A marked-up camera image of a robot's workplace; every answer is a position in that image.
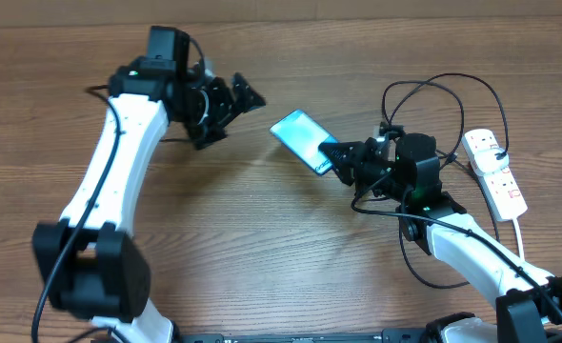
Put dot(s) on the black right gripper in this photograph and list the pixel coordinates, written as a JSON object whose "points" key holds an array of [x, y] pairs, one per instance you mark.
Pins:
{"points": [[352, 152]]}

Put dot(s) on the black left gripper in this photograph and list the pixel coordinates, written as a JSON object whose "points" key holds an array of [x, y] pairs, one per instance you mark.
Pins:
{"points": [[226, 109]]}

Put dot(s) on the blue Galaxy smartphone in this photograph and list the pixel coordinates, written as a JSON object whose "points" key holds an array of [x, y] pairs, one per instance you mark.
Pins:
{"points": [[302, 136]]}

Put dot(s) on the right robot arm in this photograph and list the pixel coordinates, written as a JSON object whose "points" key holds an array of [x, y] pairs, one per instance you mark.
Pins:
{"points": [[527, 300]]}

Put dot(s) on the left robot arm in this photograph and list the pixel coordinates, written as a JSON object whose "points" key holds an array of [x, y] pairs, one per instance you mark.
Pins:
{"points": [[88, 261]]}

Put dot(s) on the white charger adapter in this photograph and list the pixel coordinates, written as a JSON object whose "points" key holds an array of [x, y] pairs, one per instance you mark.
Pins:
{"points": [[489, 161]]}

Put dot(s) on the white power strip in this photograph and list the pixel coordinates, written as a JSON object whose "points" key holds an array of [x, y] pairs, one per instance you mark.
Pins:
{"points": [[500, 187]]}

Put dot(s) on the cardboard backdrop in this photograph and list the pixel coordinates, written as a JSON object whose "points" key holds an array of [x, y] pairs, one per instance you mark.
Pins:
{"points": [[46, 13]]}

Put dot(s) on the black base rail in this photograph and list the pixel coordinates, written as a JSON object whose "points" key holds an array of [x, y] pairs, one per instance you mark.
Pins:
{"points": [[404, 335]]}

